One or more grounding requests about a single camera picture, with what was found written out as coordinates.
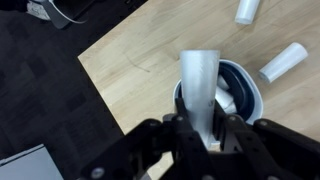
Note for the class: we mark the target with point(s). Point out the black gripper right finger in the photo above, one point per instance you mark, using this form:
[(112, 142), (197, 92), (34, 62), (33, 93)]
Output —
[(266, 150)]

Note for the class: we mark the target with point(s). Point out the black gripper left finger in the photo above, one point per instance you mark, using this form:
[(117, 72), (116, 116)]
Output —
[(133, 155)]

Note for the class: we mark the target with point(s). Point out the white cylinder roll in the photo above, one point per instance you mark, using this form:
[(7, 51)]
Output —
[(284, 61), (246, 11), (199, 71)]

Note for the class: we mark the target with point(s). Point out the blue and white round container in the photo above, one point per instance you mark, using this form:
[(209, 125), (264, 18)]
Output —
[(247, 97)]

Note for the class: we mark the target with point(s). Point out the white roll inside container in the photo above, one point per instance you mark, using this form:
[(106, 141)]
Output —
[(222, 83), (225, 100)]

